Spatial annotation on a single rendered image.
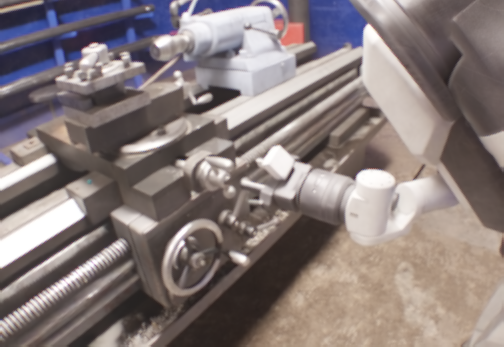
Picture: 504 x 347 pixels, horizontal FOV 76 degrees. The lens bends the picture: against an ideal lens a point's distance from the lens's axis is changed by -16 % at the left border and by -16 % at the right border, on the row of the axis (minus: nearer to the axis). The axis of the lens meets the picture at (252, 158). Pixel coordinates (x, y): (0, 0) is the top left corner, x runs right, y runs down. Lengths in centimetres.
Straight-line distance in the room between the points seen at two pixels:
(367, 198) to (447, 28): 42
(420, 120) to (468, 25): 16
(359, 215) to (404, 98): 31
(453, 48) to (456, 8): 3
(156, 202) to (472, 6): 76
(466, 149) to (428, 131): 5
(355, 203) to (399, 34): 44
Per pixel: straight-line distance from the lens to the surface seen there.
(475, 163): 40
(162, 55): 129
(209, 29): 142
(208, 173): 88
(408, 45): 23
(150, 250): 92
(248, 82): 148
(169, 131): 96
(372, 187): 61
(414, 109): 37
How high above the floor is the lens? 132
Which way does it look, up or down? 28 degrees down
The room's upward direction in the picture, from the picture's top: 5 degrees counter-clockwise
